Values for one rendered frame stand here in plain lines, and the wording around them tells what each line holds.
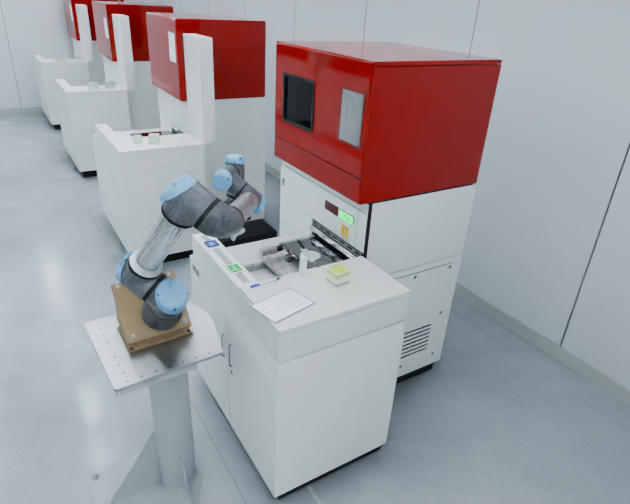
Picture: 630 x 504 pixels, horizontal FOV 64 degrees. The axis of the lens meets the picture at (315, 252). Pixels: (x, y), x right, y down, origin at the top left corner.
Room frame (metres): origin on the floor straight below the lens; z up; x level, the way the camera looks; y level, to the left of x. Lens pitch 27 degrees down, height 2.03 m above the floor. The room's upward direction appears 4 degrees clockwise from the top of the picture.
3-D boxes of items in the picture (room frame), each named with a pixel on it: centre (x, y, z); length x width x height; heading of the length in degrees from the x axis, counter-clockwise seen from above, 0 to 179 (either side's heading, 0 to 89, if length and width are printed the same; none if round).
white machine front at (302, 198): (2.42, -0.01, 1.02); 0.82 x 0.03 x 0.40; 33
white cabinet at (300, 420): (2.02, 0.12, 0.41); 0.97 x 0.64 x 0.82; 33
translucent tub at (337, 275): (1.82, -0.10, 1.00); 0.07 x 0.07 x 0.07; 37
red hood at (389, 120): (2.60, -0.27, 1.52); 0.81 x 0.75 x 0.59; 33
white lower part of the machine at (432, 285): (2.61, -0.29, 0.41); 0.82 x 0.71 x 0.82; 33
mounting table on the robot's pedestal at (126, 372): (1.58, 0.59, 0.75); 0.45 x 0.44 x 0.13; 126
